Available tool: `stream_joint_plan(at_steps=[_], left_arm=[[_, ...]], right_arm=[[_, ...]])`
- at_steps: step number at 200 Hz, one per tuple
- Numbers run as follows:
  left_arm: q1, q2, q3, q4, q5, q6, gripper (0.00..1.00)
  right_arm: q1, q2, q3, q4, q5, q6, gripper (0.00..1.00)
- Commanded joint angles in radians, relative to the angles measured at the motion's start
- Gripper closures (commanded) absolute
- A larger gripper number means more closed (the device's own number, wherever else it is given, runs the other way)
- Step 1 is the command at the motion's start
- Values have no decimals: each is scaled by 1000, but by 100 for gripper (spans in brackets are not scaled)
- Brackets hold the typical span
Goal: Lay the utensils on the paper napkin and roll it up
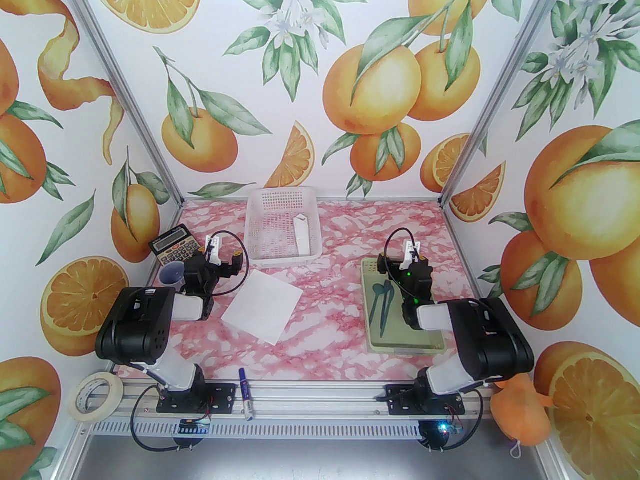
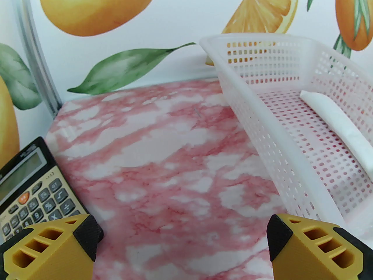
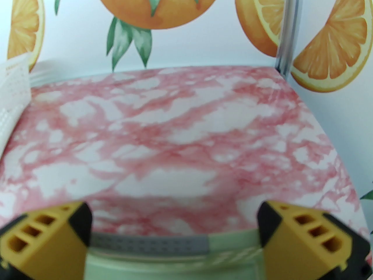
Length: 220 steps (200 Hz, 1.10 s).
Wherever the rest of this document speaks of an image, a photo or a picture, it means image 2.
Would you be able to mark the aluminium frame post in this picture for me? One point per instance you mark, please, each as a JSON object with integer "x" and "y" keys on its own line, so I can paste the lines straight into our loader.
{"x": 35, "y": 54}

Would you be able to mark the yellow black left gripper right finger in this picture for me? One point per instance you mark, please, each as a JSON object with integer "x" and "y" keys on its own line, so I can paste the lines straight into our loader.
{"x": 309, "y": 255}

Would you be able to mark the black gold desk calculator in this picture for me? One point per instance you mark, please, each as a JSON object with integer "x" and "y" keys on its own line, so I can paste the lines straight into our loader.
{"x": 29, "y": 185}

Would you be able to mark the rolled white napkin bundle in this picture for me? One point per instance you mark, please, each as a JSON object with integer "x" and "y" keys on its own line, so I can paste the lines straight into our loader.
{"x": 335, "y": 121}

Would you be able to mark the white perforated plastic basket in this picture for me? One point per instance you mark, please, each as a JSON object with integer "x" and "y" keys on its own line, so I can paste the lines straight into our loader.
{"x": 262, "y": 121}

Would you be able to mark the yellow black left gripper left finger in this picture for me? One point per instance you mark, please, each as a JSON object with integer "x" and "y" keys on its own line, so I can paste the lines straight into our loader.
{"x": 43, "y": 252}

